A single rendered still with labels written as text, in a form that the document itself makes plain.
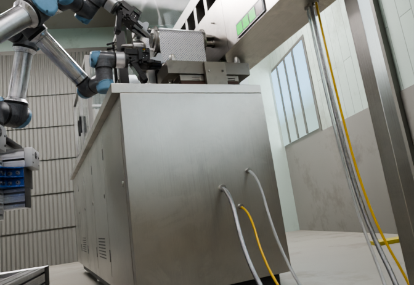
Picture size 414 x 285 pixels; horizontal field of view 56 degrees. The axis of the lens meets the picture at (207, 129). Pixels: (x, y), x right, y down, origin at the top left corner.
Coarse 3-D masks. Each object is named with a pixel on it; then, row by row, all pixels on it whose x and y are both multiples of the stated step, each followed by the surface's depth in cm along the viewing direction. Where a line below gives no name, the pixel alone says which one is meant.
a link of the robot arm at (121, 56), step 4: (116, 52) 175; (120, 52) 176; (116, 56) 174; (120, 56) 175; (124, 56) 175; (116, 60) 174; (120, 60) 175; (124, 60) 175; (116, 64) 175; (120, 64) 175; (124, 64) 176
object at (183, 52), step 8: (160, 48) 187; (168, 48) 189; (176, 48) 191; (184, 48) 192; (192, 48) 194; (200, 48) 196; (168, 56) 188; (176, 56) 190; (184, 56) 191; (192, 56) 193; (200, 56) 195
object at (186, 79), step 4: (180, 76) 167; (184, 76) 167; (188, 76) 168; (192, 76) 169; (196, 76) 170; (200, 76) 170; (204, 76) 171; (228, 76) 176; (232, 76) 177; (236, 76) 178; (176, 80) 171; (180, 80) 167; (184, 80) 167; (188, 80) 168; (192, 80) 168; (196, 80) 169; (200, 80) 170; (204, 80) 171; (228, 80) 176; (232, 80) 177; (236, 80) 177
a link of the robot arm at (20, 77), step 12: (24, 36) 194; (12, 48) 198; (24, 48) 196; (36, 48) 202; (24, 60) 196; (12, 72) 196; (24, 72) 196; (12, 84) 194; (24, 84) 196; (12, 96) 193; (24, 96) 197; (12, 108) 190; (24, 108) 195; (12, 120) 190; (24, 120) 196
